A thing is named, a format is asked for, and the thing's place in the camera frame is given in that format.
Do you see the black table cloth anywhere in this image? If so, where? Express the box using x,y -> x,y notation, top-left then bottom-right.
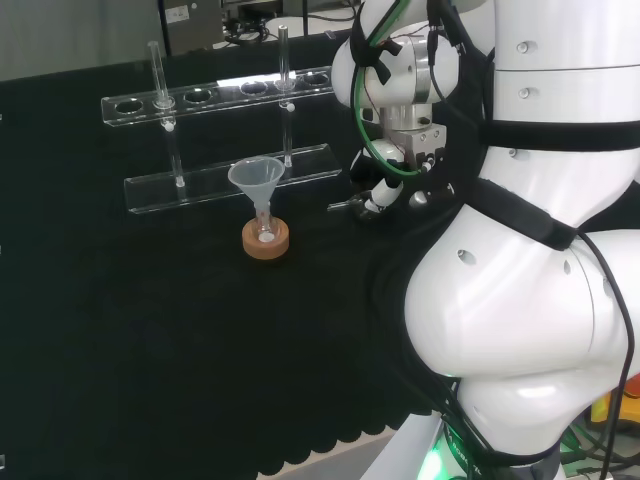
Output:
0,30 -> 466,477

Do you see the clear glass weighing funnel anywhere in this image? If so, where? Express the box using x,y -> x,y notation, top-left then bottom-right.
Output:
326,195 -> 372,215

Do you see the yellow stop button box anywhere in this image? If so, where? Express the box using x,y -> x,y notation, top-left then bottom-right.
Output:
588,368 -> 640,426

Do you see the green cable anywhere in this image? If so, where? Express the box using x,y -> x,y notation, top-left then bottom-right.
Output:
351,0 -> 426,176

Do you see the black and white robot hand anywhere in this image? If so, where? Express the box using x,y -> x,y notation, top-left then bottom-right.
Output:
347,122 -> 457,224

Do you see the cork ring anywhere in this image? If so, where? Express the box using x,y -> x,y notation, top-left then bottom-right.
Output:
241,218 -> 291,261

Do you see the translucent plastic funnel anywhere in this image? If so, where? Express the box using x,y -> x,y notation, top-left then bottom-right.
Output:
227,156 -> 287,215

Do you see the clear acrylic funnel stand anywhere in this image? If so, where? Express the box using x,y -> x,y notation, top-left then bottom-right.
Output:
99,24 -> 344,217

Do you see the small round-bottom glass flask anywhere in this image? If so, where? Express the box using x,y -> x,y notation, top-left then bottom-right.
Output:
252,199 -> 277,246

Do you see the long black cable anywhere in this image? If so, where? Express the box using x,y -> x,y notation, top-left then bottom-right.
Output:
574,230 -> 637,480

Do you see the grey equipment cabinet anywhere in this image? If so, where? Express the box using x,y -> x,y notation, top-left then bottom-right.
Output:
158,0 -> 225,57

